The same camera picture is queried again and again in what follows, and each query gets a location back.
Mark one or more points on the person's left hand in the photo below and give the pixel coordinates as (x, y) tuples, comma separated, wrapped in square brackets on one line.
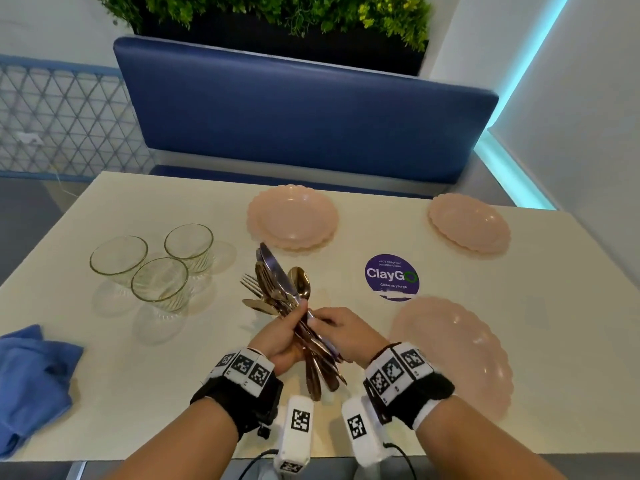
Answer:
[(275, 339)]

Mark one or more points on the person's right hand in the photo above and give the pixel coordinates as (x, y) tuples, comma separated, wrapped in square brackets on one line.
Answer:
[(350, 334)]

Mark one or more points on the person's right fingers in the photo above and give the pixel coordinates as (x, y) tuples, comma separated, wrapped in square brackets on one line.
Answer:
[(322, 319)]

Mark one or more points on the person's left thumb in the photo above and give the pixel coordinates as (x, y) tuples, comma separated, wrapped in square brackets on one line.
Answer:
[(298, 310)]

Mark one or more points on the bundle of gold cutlery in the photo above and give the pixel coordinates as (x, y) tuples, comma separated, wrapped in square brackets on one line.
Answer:
[(299, 282)]

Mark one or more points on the silver table knife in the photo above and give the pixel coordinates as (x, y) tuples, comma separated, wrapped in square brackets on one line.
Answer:
[(272, 264)]

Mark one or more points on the person's left forearm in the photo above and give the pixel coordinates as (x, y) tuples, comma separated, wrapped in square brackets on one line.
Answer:
[(185, 444)]

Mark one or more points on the person's right forearm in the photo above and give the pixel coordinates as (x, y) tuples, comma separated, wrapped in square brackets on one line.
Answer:
[(475, 444)]

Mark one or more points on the purple round sticker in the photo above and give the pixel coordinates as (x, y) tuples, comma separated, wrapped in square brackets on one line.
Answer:
[(391, 276)]

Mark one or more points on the black marker wristband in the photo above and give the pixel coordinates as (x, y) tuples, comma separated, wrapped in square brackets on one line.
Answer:
[(245, 379), (405, 382)]

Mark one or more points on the pink scalloped plate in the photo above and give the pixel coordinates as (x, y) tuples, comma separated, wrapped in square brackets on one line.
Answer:
[(469, 223), (292, 216), (460, 354)]

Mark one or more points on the clear glass bowl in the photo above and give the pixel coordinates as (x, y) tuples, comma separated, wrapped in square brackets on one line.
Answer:
[(160, 284), (189, 244), (119, 257)]

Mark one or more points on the blue bench seat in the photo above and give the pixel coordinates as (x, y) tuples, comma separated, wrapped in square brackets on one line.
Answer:
[(210, 172)]

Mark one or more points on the blue padded bench backrest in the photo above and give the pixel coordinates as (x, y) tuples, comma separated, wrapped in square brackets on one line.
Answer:
[(300, 109)]

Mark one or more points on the black planter box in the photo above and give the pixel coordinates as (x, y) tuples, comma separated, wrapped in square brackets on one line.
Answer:
[(280, 42)]

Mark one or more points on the blue cloth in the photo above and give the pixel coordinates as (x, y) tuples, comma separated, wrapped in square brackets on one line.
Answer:
[(30, 379)]

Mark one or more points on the green artificial plants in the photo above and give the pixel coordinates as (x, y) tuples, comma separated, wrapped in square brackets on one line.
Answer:
[(280, 9)]

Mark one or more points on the blue lattice panel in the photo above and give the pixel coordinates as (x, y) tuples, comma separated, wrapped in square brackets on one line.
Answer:
[(65, 114)]

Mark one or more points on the cyan light strip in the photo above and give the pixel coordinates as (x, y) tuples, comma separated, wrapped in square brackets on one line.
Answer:
[(520, 79)]

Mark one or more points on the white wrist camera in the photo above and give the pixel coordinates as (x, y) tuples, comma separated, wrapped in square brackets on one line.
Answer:
[(296, 434), (362, 434)]

